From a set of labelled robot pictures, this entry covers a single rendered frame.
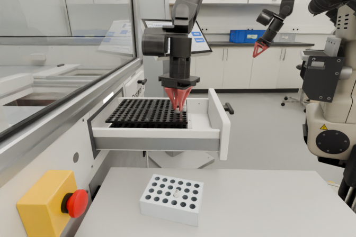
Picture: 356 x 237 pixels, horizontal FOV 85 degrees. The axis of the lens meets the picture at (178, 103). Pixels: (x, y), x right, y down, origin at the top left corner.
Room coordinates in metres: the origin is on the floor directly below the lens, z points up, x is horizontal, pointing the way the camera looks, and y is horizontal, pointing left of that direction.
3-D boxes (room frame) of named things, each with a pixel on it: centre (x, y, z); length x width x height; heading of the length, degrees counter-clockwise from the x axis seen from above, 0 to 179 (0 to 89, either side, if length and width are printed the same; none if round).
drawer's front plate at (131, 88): (0.88, 0.19, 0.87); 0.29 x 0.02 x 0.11; 178
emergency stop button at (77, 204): (0.23, 0.16, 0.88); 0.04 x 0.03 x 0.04; 178
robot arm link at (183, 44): (0.54, 0.00, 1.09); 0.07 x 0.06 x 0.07; 86
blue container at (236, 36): (3.80, -1.29, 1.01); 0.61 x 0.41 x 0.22; 91
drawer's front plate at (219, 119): (0.55, -0.12, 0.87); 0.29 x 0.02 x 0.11; 178
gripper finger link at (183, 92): (0.53, 0.00, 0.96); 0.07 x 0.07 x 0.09; 66
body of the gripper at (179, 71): (0.53, 0.00, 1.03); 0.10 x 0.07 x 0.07; 66
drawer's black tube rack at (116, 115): (0.56, 0.08, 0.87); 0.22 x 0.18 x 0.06; 88
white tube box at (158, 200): (0.33, 0.01, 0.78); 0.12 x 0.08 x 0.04; 76
